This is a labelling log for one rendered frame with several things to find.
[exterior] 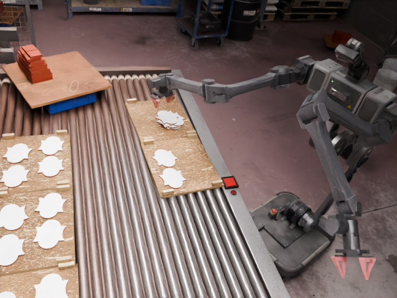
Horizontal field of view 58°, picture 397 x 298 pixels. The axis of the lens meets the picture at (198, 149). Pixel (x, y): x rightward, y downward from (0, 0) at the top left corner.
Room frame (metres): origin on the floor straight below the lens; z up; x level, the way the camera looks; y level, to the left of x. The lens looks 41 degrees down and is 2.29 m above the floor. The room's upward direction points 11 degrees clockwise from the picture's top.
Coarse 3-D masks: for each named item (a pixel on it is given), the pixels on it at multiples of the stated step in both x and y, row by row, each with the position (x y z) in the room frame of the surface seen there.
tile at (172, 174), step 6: (168, 168) 1.36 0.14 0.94; (162, 174) 1.30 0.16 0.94; (168, 174) 1.31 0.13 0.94; (174, 174) 1.32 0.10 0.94; (180, 174) 1.33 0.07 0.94; (168, 180) 1.27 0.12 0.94; (174, 180) 1.28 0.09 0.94; (180, 180) 1.28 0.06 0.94; (174, 186) 1.23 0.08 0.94; (180, 186) 1.24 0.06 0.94
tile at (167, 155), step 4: (156, 152) 1.46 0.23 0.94; (160, 152) 1.47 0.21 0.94; (164, 152) 1.48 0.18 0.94; (168, 152) 1.48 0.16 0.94; (156, 156) 1.43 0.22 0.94; (160, 156) 1.44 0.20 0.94; (164, 156) 1.44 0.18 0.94; (168, 156) 1.45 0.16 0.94; (172, 156) 1.45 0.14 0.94; (156, 160) 1.40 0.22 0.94; (160, 160) 1.40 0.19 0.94; (164, 160) 1.41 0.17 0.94; (168, 160) 1.42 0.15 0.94; (172, 160) 1.42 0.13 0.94; (160, 164) 1.37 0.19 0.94; (164, 164) 1.38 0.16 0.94; (168, 164) 1.38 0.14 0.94; (172, 164) 1.39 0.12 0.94
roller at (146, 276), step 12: (108, 96) 1.95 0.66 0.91; (120, 132) 1.60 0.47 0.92; (120, 144) 1.50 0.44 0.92; (120, 156) 1.41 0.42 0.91; (132, 192) 1.17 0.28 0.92; (132, 204) 1.09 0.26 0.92; (132, 216) 1.02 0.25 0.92; (132, 228) 0.97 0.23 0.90; (144, 240) 0.92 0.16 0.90; (144, 252) 0.85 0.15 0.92; (144, 264) 0.79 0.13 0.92; (144, 276) 0.74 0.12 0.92; (144, 288) 0.70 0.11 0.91
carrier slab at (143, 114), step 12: (132, 108) 1.84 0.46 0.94; (144, 108) 1.86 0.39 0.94; (156, 108) 1.88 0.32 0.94; (168, 108) 1.91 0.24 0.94; (180, 108) 1.93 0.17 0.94; (132, 120) 1.72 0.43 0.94; (144, 120) 1.74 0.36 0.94; (156, 120) 1.76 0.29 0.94; (144, 132) 1.62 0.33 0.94; (156, 132) 1.64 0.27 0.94; (168, 132) 1.66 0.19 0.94; (180, 132) 1.68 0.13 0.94
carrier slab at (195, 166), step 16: (160, 144) 1.54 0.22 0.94; (176, 144) 1.57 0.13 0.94; (192, 144) 1.60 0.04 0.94; (176, 160) 1.44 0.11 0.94; (192, 160) 1.46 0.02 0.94; (208, 160) 1.48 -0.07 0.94; (192, 176) 1.34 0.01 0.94; (208, 176) 1.36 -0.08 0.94; (160, 192) 1.19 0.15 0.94; (176, 192) 1.21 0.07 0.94; (192, 192) 1.24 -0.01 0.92
